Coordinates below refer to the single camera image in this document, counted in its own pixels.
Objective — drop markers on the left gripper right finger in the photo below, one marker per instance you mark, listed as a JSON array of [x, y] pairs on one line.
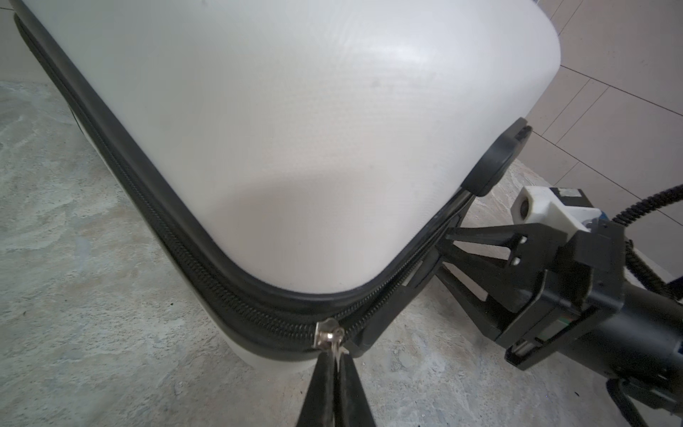
[[351, 405]]

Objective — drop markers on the black and white suitcase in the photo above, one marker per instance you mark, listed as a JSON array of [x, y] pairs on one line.
[[298, 160]]

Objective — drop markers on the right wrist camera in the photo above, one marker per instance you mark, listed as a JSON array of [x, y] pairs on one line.
[[563, 209]]

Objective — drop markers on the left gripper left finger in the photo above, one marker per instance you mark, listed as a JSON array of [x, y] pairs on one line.
[[318, 407]]

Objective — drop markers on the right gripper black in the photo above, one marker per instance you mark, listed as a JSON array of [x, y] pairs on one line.
[[590, 312]]

